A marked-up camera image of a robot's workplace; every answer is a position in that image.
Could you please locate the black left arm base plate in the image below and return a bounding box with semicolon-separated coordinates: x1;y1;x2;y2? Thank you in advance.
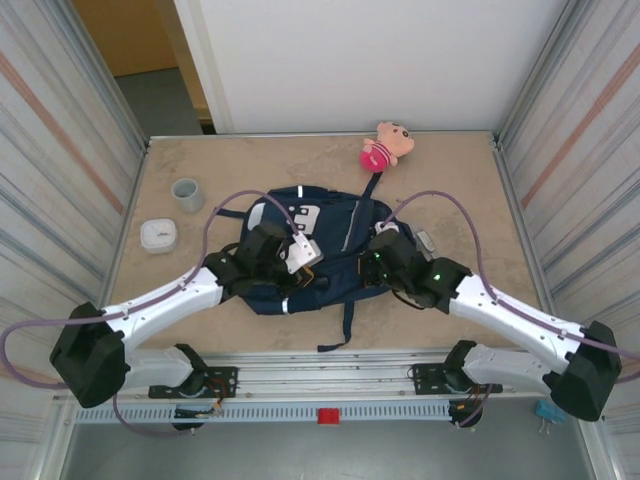
199;366;240;399

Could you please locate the orange wooden door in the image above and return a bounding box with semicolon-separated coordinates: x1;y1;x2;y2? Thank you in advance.
72;0;212;137

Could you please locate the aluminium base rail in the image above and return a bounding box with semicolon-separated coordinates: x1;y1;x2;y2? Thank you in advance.
49;349;599;401

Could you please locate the aluminium frame post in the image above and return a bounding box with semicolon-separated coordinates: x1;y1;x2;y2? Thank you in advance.
492;0;594;151
62;0;151;154

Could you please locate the pink plush doll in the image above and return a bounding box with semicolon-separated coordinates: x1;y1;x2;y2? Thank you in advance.
358;119;416;175

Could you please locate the navy blue school backpack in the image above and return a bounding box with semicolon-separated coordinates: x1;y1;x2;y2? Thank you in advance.
214;173;437;354

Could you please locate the grey cup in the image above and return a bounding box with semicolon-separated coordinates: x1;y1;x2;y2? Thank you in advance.
171;178;205;214

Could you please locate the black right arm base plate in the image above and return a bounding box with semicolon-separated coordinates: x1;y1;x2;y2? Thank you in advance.
410;362;452;397

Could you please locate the slotted grey cable duct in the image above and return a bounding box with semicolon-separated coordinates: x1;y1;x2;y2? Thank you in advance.
89;402;454;425

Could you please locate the blue binder clip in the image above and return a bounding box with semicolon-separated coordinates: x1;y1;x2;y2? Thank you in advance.
535;399;567;437

